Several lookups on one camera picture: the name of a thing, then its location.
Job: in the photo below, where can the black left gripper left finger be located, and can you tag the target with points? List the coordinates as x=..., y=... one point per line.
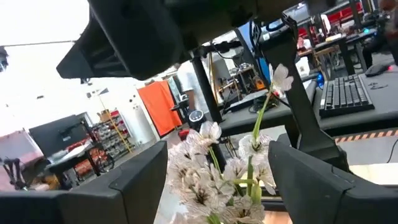
x=93, y=205

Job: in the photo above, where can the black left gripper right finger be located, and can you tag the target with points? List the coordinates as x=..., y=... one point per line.
x=326, y=202

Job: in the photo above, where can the white flower bunch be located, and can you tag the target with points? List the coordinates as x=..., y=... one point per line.
x=281, y=79
x=199, y=174

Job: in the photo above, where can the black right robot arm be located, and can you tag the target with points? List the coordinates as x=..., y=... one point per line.
x=298, y=93

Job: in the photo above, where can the parts bin shelf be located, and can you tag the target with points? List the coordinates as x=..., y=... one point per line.
x=115, y=137

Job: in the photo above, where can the orange fabric partition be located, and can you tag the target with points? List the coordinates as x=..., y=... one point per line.
x=160, y=105

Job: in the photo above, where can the large black monitor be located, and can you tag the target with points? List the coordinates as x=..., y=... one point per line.
x=59, y=133

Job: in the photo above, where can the white round column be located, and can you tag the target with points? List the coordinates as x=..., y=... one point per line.
x=140, y=118

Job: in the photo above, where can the cardboard box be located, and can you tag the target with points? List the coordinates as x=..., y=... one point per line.
x=104, y=115

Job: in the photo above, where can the black tower fan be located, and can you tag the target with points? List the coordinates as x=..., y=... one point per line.
x=196, y=118

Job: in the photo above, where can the black keyboard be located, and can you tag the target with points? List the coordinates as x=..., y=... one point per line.
x=345, y=95

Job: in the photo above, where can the black desk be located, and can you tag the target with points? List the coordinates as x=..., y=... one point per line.
x=255, y=119

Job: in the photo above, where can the black computer mouse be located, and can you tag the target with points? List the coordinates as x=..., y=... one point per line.
x=376, y=70

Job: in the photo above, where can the red storage bins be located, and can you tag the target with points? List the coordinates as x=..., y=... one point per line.
x=342, y=14

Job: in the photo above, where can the black frame post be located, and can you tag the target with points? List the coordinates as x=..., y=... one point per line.
x=206, y=90

